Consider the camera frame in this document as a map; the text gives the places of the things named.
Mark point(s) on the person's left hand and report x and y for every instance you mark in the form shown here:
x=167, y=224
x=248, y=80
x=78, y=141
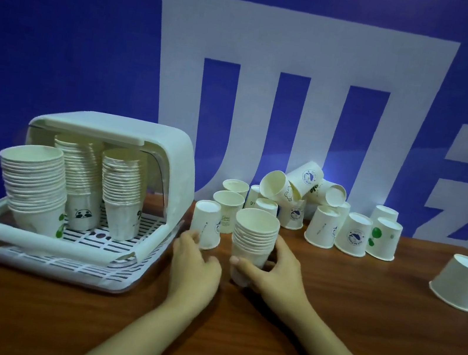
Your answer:
x=194, y=280

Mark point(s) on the person's right hand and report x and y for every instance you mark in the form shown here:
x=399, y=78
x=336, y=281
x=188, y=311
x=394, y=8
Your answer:
x=278, y=285

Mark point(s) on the blue print white paper cup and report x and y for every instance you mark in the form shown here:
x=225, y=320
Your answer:
x=252, y=256
x=207, y=217

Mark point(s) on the nested stack of paper cups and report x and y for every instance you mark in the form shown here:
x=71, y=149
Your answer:
x=122, y=179
x=75, y=166
x=33, y=177
x=257, y=228

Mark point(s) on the pile of paper cups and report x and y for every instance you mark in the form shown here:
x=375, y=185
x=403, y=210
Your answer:
x=351, y=235

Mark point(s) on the percent print white paper cup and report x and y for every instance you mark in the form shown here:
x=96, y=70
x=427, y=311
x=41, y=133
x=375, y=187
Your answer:
x=119, y=221

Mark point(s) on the panda print white paper cup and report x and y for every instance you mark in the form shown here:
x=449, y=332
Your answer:
x=83, y=212

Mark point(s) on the white plastic storage box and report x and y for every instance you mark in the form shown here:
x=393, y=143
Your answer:
x=135, y=127

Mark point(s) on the green leaf print paper cup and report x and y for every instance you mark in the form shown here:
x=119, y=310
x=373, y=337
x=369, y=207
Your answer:
x=41, y=221

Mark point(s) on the person's left forearm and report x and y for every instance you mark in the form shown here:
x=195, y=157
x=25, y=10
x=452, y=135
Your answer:
x=135, y=337

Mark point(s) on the brown wooden table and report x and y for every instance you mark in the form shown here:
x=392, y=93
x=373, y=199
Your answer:
x=367, y=340

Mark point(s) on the white slotted drain tray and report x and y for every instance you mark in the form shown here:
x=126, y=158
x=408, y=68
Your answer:
x=67, y=265

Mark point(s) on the blue white backdrop banner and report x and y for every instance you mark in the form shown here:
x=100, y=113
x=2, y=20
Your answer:
x=63, y=21

